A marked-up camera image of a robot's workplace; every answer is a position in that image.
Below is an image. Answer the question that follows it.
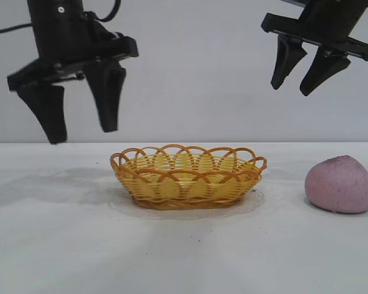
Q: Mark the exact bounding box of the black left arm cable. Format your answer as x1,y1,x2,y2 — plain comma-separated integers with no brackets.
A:
83,0,118,23
0,22,35,35

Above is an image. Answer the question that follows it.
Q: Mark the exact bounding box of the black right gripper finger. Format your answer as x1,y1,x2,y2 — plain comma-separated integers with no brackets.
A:
270,34,308,91
299,45,351,97

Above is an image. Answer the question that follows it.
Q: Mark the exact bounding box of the pink toy peach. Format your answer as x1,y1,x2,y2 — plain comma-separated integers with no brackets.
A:
304,155,368,214

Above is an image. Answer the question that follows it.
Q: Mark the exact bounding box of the yellow woven plastic basket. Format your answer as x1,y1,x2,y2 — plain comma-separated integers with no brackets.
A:
110,143,268,211

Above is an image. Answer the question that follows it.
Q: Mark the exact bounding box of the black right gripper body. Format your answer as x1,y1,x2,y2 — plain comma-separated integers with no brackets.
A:
261,0,368,61

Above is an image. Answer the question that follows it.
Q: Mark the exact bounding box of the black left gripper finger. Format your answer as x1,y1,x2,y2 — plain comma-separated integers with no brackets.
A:
17,83,69,145
83,59,127,134

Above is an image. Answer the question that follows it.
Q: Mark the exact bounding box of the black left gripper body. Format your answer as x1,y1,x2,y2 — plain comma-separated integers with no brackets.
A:
7,0,140,91

